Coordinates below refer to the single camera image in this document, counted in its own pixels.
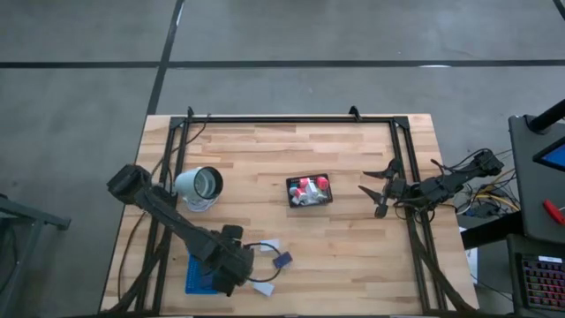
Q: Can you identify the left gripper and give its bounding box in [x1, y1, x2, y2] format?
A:
[193, 223, 256, 298]

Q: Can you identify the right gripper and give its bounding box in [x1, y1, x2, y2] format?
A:
[357, 157, 417, 219]

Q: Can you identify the blue plastic basket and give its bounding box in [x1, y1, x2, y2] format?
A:
[184, 252, 222, 296]

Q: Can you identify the black plastic basket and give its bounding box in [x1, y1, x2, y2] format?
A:
[285, 172, 335, 209]

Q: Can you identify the white cylindrical cup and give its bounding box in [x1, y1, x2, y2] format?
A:
[174, 166, 224, 202]

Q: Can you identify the dark grey computer desk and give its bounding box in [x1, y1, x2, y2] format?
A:
[508, 113, 565, 246]

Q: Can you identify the red hand tool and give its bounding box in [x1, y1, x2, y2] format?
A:
[542, 199, 565, 226]

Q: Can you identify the black computer keyboard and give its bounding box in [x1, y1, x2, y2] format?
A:
[514, 254, 565, 313]

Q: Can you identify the grey metal table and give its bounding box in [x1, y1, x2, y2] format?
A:
[0, 192, 72, 318]

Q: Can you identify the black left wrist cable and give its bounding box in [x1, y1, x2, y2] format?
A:
[241, 241, 284, 284]

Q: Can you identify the floor cable bundle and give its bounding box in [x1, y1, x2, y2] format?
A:
[454, 149, 522, 222]

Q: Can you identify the black aluminium rig frame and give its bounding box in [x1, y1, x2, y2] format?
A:
[99, 105, 480, 317]

